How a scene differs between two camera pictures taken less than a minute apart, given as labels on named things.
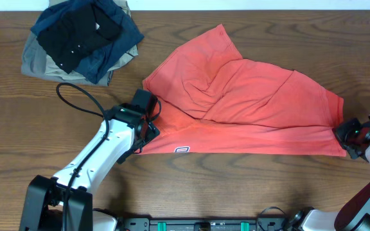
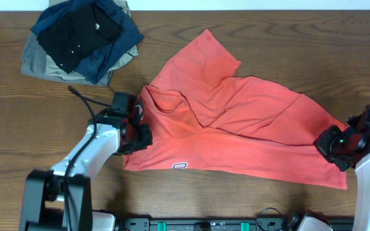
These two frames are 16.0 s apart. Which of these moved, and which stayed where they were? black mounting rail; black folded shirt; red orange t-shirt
Moved: red orange t-shirt
Stayed: black folded shirt; black mounting rail
